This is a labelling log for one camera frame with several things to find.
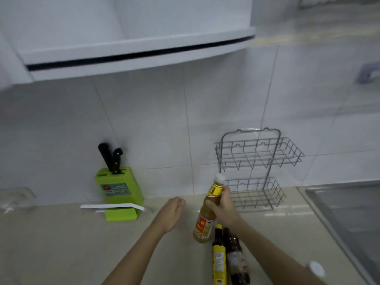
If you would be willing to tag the person's right hand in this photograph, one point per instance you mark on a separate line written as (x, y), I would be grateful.
(227, 212)

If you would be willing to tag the stainless steel sink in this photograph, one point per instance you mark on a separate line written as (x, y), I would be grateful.
(347, 213)

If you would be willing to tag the person's left fingers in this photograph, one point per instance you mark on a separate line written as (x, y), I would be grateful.
(178, 202)

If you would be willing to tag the clear plastic wall holder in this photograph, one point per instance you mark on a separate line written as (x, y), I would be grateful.
(17, 198)

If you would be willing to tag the person's right thumb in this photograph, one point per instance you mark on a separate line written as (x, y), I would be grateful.
(211, 206)

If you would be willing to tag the dark bottle yellow label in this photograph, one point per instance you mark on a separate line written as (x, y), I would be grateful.
(219, 261)

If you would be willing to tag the green knife block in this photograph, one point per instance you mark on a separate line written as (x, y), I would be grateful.
(118, 189)

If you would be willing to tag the white round cap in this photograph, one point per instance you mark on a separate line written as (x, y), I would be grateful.
(316, 269)

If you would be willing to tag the dark sauce bottle brown label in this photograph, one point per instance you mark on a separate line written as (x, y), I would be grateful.
(237, 264)

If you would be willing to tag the person's right forearm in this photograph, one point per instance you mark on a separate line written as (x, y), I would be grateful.
(276, 258)

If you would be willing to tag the white cutting board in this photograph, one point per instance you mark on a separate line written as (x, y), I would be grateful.
(112, 207)

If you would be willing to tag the white range hood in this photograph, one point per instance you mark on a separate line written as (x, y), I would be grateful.
(133, 47)

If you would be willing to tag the orange sauce bottle white cap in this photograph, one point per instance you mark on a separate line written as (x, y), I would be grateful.
(205, 225)

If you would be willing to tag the person's left hand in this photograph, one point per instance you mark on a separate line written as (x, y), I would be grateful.
(168, 215)

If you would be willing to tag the grey wall fixture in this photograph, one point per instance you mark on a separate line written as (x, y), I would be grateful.
(366, 72)

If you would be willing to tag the person's left forearm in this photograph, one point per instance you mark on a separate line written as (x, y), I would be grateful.
(133, 258)

